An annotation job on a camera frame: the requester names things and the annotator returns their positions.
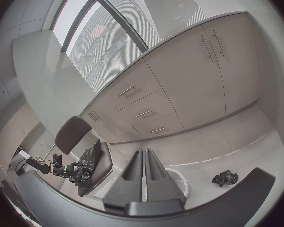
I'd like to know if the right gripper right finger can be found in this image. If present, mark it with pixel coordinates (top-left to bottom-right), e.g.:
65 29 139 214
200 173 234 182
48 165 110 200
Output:
145 148 186 209

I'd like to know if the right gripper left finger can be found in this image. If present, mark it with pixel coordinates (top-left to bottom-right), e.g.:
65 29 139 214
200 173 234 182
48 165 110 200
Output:
103 148 143 209

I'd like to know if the black plastic bag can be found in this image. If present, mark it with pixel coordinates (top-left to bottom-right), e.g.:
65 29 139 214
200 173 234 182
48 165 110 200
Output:
74 140 102 190

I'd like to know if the black plastic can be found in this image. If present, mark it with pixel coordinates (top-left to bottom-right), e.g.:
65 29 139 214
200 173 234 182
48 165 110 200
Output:
212 170 239 187

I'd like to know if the white trash bin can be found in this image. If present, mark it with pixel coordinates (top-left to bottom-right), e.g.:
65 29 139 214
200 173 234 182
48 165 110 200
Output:
144 167 189 201

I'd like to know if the grey padded chair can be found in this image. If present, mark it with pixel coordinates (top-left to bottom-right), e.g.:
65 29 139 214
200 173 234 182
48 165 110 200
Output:
55 116 123 198

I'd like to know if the beige cabinet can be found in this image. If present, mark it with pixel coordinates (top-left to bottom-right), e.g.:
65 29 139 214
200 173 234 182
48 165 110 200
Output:
80 11 262 144

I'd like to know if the window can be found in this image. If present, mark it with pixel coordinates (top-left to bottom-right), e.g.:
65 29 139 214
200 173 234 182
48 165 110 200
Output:
41 0 207 94

